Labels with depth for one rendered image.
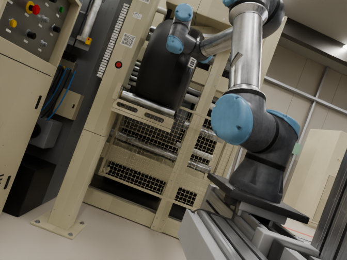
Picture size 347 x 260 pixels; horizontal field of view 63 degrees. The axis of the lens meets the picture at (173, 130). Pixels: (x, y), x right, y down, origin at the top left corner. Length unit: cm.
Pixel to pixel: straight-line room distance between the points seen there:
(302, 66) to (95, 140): 785
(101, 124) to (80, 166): 29
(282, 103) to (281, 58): 129
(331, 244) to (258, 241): 20
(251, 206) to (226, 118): 23
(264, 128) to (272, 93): 781
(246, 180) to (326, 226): 21
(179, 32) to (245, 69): 52
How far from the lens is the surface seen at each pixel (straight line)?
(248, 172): 79
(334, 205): 79
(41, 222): 194
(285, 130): 80
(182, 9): 126
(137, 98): 165
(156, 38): 161
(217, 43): 118
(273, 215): 80
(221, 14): 215
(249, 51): 81
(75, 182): 183
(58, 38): 170
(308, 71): 915
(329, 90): 948
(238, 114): 68
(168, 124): 160
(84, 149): 179
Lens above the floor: 80
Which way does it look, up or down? level
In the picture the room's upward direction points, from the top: 21 degrees clockwise
